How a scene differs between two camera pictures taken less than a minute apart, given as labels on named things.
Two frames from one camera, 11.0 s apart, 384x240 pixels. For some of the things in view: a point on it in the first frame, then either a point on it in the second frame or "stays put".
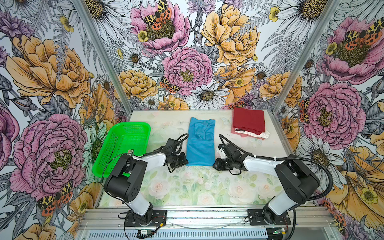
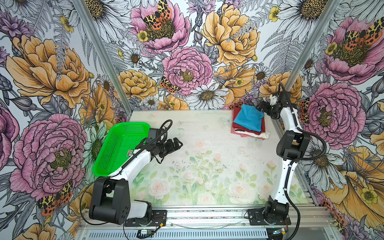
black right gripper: x=219 y=165 to x=265 y=109
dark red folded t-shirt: x=252 y=121 stays put
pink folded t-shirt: x=232 y=131 stays put
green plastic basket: x=123 y=139 stays put
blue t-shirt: x=201 y=147 to x=250 y=117
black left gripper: x=183 y=161 to x=171 y=148
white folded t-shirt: x=264 y=135 stays put
